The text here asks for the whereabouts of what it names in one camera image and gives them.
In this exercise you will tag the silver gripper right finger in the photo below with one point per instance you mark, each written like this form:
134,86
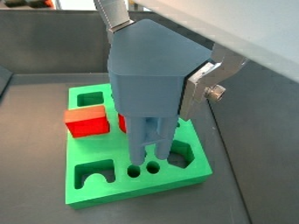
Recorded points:
203,84

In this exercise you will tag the red square block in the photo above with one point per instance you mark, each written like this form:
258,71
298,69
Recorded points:
87,121

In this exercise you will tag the red cylinder peg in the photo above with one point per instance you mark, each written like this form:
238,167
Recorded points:
122,123

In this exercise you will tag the green shape sorting board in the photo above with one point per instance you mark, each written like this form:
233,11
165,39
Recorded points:
99,174

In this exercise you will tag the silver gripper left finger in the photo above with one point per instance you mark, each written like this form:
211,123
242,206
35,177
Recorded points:
114,14

